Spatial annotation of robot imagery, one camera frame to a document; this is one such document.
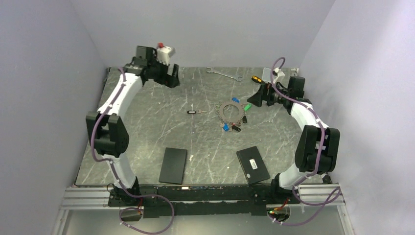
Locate purple cable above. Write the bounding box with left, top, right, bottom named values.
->
left=266, top=57, right=342, bottom=227
left=90, top=66, right=176, bottom=235

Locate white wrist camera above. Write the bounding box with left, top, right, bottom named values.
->
left=156, top=43, right=175, bottom=66
left=272, top=68, right=285, bottom=83

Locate metal ring with keys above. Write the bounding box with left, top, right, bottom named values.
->
left=215, top=96, right=253, bottom=133

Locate silver wrench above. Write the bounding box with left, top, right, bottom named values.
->
left=206, top=67, right=243, bottom=82

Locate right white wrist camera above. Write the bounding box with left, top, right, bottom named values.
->
left=272, top=68, right=285, bottom=83

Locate yellow black screwdriver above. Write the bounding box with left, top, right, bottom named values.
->
left=251, top=76, right=266, bottom=84

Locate clear plastic box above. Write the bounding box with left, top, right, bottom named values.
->
left=262, top=68, right=273, bottom=83

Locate black box with label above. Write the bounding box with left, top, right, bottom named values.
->
left=236, top=146, right=270, bottom=186

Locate black tagged key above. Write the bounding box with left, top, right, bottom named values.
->
left=186, top=110, right=205, bottom=115

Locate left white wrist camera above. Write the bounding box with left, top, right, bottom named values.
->
left=156, top=43, right=175, bottom=66

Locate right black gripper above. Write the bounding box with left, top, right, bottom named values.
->
left=248, top=81, right=290, bottom=107

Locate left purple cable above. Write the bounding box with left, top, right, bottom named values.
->
left=90, top=66, right=176, bottom=235

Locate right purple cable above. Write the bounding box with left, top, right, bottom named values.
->
left=266, top=57, right=342, bottom=227

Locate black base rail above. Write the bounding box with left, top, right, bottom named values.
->
left=108, top=184, right=299, bottom=218

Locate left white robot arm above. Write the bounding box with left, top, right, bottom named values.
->
left=86, top=43, right=180, bottom=206

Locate black flat box left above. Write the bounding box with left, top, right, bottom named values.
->
left=159, top=147, right=187, bottom=185

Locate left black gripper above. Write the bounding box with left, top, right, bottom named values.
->
left=148, top=56, right=180, bottom=88

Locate aluminium frame rail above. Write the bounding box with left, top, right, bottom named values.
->
left=60, top=184, right=344, bottom=210

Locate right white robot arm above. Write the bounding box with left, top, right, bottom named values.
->
left=248, top=76, right=340, bottom=203

